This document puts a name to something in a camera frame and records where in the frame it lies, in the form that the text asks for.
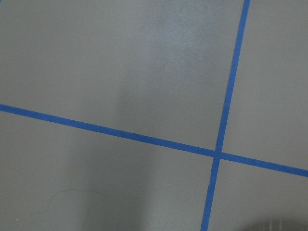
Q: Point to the blue tape line crosswise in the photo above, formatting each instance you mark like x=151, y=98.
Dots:
x=153, y=140

